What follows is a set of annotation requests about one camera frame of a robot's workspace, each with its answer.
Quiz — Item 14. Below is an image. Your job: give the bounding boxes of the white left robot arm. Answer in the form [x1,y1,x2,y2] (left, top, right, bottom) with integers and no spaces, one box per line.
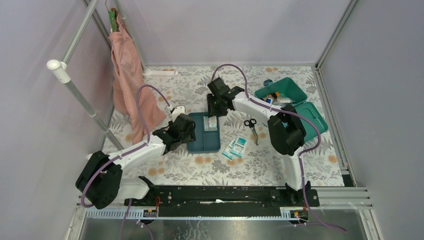
[75,113,196,210]

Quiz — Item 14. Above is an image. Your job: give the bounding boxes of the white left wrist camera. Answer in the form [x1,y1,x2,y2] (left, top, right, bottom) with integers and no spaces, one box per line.
[171,105,186,122]

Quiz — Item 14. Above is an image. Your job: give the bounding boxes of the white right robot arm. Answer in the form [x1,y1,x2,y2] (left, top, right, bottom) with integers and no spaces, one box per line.
[207,77,321,209]

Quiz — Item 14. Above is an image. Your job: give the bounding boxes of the white rack foot rear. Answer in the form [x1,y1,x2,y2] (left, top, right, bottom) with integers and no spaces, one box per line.
[142,68,179,78]

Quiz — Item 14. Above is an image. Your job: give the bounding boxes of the teal medicine kit box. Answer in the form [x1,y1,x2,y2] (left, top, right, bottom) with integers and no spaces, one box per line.
[254,77,328,134]

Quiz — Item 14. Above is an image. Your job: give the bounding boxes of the white clothes rack pole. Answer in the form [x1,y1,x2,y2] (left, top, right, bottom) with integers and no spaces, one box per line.
[46,59,124,150]

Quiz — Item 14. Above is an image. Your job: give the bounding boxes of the dark teal divided tray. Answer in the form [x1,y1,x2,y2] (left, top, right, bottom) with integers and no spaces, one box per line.
[187,112,221,154]

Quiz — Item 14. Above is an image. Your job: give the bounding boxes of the black handled scissors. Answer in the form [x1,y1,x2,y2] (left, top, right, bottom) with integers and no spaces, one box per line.
[244,118,259,146]

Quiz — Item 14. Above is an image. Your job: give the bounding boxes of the brown orange-cap syrup bottle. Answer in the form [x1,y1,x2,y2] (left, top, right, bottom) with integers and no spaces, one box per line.
[264,92,281,101]

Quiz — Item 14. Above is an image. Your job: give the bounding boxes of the teal band-aid pack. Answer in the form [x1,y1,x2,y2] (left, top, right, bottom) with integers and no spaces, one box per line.
[203,116,219,132]

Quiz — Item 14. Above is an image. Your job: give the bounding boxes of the teal medical gauze packet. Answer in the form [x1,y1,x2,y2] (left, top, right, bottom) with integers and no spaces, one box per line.
[230,136,249,158]

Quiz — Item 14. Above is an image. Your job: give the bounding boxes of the floral table cloth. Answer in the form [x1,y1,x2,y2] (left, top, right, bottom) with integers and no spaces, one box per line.
[92,65,345,188]

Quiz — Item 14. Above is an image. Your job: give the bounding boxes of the pink hanging cloth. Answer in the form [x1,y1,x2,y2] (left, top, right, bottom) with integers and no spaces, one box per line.
[109,15,167,145]

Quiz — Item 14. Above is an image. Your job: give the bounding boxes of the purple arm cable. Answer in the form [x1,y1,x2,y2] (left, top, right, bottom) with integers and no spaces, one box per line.
[80,84,173,209]
[211,63,347,233]

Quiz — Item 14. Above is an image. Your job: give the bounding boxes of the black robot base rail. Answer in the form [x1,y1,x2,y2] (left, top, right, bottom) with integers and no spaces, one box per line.
[124,185,320,218]

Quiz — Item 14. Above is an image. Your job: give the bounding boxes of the dark teal round lid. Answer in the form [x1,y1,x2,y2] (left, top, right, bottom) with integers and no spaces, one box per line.
[263,79,274,87]

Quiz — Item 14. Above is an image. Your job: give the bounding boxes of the green clothes hanger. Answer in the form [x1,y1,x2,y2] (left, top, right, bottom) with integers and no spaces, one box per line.
[108,8,119,33]

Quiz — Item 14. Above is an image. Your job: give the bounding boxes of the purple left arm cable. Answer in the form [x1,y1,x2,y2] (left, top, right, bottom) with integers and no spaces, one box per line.
[80,84,173,209]

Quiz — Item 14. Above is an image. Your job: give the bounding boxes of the white gauze pad bag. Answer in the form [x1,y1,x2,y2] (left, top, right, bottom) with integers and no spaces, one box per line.
[275,96,295,105]

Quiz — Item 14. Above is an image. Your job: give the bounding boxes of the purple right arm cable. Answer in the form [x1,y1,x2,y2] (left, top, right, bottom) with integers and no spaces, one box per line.
[211,63,347,233]

